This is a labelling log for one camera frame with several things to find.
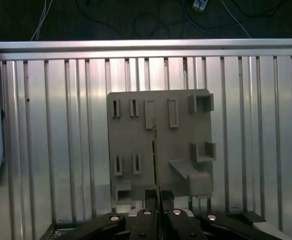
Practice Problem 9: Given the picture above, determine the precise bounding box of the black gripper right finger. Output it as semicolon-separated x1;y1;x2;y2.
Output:
160;190;265;240

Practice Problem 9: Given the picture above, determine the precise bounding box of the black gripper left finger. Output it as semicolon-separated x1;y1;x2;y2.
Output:
72;189;159;240

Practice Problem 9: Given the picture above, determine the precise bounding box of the green RAM stick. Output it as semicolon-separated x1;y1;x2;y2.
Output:
151;124;162;240

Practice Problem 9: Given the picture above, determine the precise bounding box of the black open PC case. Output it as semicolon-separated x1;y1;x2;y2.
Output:
52;211;292;240

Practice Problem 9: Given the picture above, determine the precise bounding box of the grey parts rack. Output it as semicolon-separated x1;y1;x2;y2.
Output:
106;88;216;213

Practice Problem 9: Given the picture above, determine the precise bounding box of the white power plug block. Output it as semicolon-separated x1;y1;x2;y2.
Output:
191;0;209;12

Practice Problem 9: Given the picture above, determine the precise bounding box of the blue cable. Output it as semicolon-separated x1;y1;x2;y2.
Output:
182;0;221;36

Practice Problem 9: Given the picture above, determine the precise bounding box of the black cable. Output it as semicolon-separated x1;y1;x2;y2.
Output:
235;0;292;19
76;0;187;38

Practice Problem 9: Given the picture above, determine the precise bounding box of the white cable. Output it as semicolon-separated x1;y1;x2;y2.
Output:
30;0;54;41
220;0;252;39

